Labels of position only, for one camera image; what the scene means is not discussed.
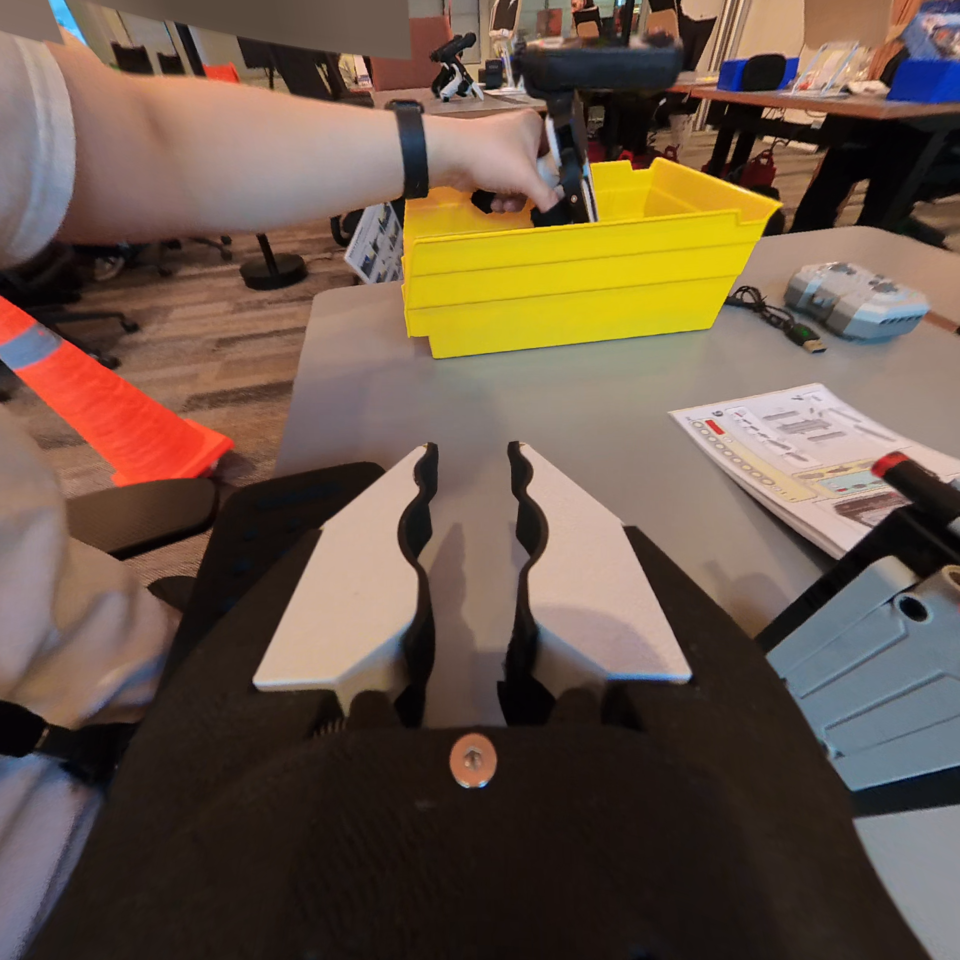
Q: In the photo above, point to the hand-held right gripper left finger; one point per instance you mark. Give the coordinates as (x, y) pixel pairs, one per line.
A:
(345, 607)

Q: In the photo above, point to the black and grey brick assembly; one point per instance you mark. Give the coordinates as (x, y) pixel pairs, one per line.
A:
(862, 660)

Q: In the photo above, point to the orange traffic cone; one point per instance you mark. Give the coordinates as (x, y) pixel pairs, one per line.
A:
(112, 405)

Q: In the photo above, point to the black and white tool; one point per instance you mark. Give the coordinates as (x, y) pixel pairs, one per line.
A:
(454, 79)

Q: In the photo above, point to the grey remote controller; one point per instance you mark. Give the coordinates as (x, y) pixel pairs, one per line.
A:
(862, 307)

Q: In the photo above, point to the white instruction booklet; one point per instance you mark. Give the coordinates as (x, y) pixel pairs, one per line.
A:
(787, 450)

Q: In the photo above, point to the yellow plastic bin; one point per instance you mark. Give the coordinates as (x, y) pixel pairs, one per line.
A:
(562, 300)

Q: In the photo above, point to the printed picture sheet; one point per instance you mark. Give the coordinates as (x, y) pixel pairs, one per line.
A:
(379, 247)

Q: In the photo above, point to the smooth black armrest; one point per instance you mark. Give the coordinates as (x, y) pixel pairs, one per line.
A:
(142, 517)

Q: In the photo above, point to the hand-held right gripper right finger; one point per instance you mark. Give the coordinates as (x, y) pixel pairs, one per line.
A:
(600, 607)

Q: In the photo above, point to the blue storage bin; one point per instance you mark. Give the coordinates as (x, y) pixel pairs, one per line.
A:
(731, 75)
(926, 82)

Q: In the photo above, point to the long wooden desk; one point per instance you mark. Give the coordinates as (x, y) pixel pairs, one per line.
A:
(825, 105)

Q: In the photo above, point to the black stool base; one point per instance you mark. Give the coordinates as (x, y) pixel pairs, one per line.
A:
(274, 270)

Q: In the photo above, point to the person's left forearm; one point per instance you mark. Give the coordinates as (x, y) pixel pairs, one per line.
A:
(225, 157)

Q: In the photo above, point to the brown background desk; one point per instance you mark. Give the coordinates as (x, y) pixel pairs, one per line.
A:
(420, 101)

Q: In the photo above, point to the person's left hand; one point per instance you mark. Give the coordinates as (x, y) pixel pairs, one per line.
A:
(480, 154)

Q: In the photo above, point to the grey desk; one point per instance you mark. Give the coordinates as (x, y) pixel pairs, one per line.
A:
(562, 390)

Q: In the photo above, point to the black wristband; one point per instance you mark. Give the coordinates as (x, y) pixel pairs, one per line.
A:
(411, 150)

